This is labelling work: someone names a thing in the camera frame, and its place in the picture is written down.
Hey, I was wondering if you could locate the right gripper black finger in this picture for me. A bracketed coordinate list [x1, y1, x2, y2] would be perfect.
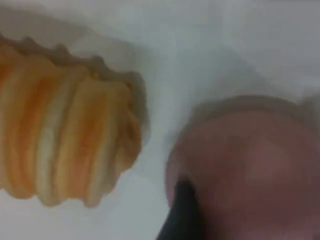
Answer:
[154, 176, 209, 240]

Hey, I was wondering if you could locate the striped long bread loaf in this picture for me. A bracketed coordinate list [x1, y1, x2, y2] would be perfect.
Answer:
[0, 31, 151, 208]

